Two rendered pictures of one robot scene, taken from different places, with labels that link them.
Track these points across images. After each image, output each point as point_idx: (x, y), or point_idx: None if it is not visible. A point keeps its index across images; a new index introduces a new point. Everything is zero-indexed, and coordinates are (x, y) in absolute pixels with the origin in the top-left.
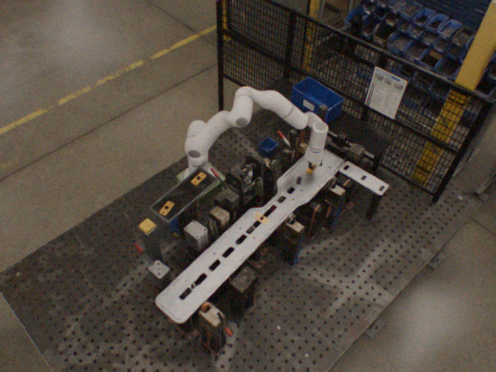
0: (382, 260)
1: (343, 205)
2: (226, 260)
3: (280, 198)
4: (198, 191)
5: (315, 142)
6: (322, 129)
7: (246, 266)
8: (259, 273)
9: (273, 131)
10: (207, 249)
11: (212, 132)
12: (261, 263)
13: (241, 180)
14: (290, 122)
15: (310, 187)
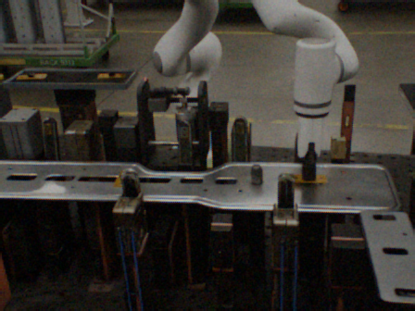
0: None
1: None
2: (2, 181)
3: (196, 180)
4: (85, 82)
5: (295, 81)
6: (309, 43)
7: (56, 250)
8: (78, 297)
9: (406, 184)
10: (13, 160)
11: (180, 22)
12: (104, 288)
13: (138, 93)
14: (253, 5)
15: (259, 196)
